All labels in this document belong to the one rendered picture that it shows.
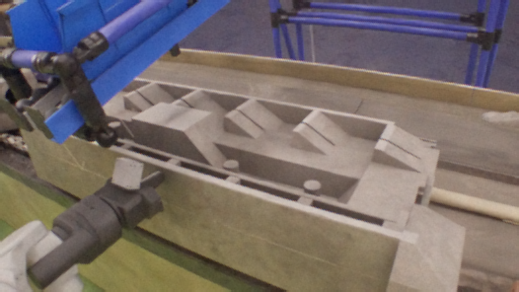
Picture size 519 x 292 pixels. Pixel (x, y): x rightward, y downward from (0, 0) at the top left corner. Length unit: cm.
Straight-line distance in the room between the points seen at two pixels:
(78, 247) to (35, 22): 40
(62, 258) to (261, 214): 30
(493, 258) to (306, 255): 43
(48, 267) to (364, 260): 43
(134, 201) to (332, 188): 37
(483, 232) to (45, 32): 97
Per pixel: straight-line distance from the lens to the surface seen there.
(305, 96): 131
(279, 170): 76
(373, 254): 56
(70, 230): 58
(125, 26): 60
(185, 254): 84
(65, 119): 58
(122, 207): 61
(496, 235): 92
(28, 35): 73
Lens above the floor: 141
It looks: 37 degrees down
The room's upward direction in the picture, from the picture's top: 9 degrees counter-clockwise
